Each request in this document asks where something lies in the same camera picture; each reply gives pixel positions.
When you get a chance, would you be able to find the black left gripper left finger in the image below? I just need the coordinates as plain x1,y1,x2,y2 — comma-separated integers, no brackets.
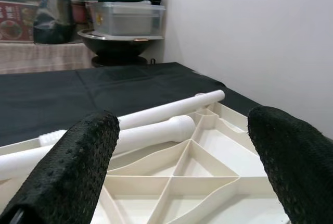
0,110,121,224

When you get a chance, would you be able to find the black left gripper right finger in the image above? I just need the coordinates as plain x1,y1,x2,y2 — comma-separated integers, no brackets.
246,106,333,224

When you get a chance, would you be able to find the white plastic children table top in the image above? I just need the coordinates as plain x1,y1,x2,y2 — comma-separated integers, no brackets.
0,101,293,224

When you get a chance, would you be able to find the black tablecloth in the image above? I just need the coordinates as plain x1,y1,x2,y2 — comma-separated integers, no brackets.
0,61,264,148

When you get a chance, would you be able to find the white plastic table leg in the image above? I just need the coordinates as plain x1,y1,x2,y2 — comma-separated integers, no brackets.
0,114,196,181
38,89,226,148

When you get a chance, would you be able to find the beige striped cloth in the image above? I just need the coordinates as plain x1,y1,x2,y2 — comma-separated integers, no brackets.
0,39,96,75

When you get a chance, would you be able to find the black round bowl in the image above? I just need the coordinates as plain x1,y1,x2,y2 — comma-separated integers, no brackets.
77,29,165,68

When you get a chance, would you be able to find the black bag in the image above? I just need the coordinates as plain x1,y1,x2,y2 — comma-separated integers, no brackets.
33,0,76,45

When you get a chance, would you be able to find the red lidded storage box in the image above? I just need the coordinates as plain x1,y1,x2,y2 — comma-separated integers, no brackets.
0,0,52,42

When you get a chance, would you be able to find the clear plastic container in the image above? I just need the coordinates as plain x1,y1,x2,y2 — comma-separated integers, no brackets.
87,0,167,37

